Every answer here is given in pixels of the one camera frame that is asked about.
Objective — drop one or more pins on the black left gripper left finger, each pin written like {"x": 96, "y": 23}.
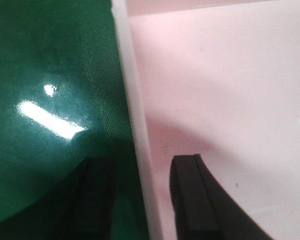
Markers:
{"x": 88, "y": 216}

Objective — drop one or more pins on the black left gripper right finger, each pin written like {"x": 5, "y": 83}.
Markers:
{"x": 203, "y": 210}

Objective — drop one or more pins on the pink plastic bin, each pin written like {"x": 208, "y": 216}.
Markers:
{"x": 219, "y": 78}

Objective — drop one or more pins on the green circular conveyor belt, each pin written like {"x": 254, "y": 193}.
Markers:
{"x": 62, "y": 99}

